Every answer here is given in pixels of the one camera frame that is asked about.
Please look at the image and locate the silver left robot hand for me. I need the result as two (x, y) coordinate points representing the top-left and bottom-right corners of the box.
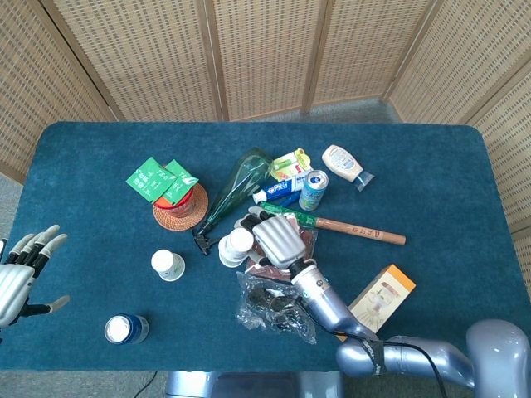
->
(0, 224), (71, 328)

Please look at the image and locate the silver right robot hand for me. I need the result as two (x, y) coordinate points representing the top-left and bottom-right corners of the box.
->
(234, 206), (308, 270)

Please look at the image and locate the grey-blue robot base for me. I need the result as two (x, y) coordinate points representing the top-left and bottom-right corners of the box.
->
(165, 371), (345, 398)

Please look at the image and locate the packaged brown cloth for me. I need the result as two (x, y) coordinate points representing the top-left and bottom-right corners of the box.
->
(244, 215), (319, 285)

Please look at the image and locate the white blue toothpaste tube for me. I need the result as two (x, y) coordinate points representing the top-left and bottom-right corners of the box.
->
(251, 173), (310, 205)

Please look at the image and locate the light green drink can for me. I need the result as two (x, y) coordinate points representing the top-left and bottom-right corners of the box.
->
(298, 168), (330, 212)

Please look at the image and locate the clear bag with dark contents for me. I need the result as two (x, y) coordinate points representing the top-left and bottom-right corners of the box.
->
(235, 271), (323, 345)

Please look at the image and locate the yellow green snack packet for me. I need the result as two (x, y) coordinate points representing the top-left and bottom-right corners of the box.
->
(269, 148), (313, 182)

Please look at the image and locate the wooden stick with green sleeve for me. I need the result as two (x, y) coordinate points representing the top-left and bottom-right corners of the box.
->
(257, 201), (407, 246)

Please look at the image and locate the woven rattan coaster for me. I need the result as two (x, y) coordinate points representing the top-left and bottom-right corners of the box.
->
(152, 182), (210, 232)

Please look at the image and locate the red plastic cup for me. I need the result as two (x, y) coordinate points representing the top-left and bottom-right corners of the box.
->
(153, 188), (196, 219)

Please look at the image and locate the cream squeeze sauce bottle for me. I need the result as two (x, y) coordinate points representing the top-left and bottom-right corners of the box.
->
(321, 143), (376, 192)

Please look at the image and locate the green tea sachet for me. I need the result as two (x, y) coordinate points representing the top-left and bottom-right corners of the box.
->
(159, 158), (199, 205)
(125, 156), (173, 203)

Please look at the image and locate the orange white cardboard box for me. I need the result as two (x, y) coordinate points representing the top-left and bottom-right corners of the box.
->
(347, 264), (417, 335)

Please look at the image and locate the dark blue drink can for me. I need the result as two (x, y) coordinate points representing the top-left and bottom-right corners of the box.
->
(103, 313), (149, 346)

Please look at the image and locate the blue felt table cloth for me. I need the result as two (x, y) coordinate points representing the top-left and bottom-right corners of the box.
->
(6, 121), (523, 373)

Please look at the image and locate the woven bamboo screen panel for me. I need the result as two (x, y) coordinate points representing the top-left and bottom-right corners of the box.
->
(0, 0), (125, 186)
(383, 0), (531, 125)
(39, 0), (229, 122)
(462, 68), (531, 291)
(197, 0), (333, 122)
(302, 0), (441, 113)

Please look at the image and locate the black floor cable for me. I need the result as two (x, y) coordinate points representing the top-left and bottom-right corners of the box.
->
(134, 371), (159, 398)

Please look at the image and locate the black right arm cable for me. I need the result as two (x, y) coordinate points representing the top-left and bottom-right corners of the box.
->
(327, 329), (450, 398)

